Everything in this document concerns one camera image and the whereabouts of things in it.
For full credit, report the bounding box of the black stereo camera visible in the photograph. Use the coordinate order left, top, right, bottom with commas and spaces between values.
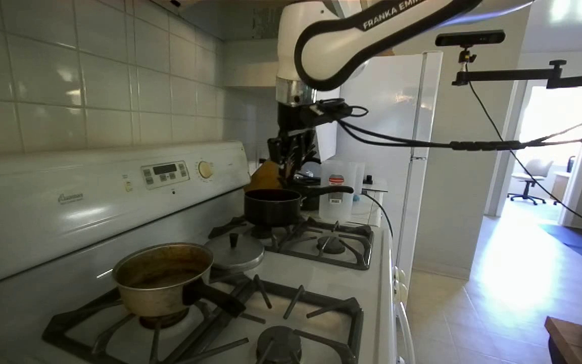
434, 29, 507, 49

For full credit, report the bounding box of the wooden table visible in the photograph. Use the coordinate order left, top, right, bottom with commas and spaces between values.
544, 316, 582, 364

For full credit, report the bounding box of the black pot with long handle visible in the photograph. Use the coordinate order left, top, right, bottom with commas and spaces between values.
242, 184, 358, 231

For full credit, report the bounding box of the thin black camera cable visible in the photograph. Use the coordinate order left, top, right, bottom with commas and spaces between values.
464, 78, 582, 228

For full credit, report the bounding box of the black burner grate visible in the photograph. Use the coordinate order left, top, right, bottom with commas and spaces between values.
209, 214, 376, 273
40, 264, 366, 364

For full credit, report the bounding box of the steel pot with brown residue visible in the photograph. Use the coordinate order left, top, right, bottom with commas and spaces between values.
112, 240, 247, 319

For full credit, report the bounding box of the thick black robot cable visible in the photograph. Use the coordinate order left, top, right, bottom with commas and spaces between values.
338, 102, 582, 154

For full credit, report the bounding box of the white refrigerator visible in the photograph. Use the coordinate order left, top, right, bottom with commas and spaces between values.
317, 51, 444, 305

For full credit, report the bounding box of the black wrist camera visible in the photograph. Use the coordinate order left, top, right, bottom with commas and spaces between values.
313, 96, 360, 124

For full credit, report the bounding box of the white gas stove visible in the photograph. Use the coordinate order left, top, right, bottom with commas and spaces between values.
0, 140, 419, 364

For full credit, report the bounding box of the clear plastic container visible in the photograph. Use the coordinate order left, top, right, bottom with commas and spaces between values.
317, 160, 368, 224

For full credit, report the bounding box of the office chair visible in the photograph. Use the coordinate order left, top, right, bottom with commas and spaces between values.
507, 158, 556, 209

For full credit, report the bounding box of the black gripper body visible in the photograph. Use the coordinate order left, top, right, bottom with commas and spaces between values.
274, 96, 327, 144

